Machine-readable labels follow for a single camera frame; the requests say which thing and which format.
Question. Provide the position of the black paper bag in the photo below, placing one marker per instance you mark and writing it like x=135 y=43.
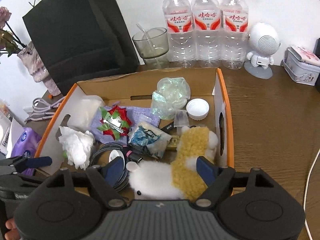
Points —
x=79 y=40

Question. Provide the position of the lilac knitted cloth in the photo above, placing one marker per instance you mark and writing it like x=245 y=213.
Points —
x=135 y=114

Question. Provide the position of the left water bottle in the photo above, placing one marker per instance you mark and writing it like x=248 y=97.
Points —
x=181 y=34

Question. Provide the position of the purple tissue pack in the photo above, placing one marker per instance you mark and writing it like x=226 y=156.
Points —
x=26 y=145

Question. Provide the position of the water bottle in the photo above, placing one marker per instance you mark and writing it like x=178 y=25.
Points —
x=234 y=33
x=181 y=34
x=207 y=19

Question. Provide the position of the small clear plastic packet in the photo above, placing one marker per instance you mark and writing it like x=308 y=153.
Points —
x=181 y=118

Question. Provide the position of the white astronaut speaker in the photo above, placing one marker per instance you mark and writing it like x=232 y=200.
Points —
x=264 y=42

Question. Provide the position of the iridescent plastic wrapper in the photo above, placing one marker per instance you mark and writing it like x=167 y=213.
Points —
x=171 y=95

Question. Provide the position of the person's left hand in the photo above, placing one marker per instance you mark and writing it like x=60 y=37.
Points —
x=12 y=233

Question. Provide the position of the white crumpled tissue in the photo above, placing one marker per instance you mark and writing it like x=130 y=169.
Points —
x=76 y=146

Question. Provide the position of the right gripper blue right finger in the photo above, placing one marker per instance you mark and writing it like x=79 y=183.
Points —
x=206 y=170

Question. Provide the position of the white round lid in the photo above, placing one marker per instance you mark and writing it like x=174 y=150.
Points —
x=197 y=109

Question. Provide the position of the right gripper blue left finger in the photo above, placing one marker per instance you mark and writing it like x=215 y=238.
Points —
x=113 y=172

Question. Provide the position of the orange cardboard box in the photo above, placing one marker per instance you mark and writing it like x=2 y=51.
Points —
x=136 y=90

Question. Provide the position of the blue white snack wrapper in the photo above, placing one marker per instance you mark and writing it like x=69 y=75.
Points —
x=149 y=140

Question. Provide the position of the dried pink flowers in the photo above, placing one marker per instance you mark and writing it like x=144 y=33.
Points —
x=10 y=42

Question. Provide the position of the white yellow plush toy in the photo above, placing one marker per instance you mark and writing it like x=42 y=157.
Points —
x=155 y=180

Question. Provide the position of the middle water bottle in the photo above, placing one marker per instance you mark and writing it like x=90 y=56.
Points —
x=207 y=19

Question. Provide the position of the right water bottle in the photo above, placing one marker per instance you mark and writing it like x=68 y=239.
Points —
x=234 y=33

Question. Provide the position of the floral tin box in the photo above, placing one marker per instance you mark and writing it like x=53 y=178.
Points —
x=301 y=65

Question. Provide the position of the clear glass cup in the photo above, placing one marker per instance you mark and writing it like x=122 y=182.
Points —
x=152 y=46

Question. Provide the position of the red green ribbon bow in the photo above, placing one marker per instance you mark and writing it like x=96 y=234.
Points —
x=114 y=122

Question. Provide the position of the pink lipstick tube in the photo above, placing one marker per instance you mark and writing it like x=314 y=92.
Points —
x=132 y=156

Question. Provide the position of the purple patterned vase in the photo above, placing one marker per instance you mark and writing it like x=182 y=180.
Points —
x=35 y=66

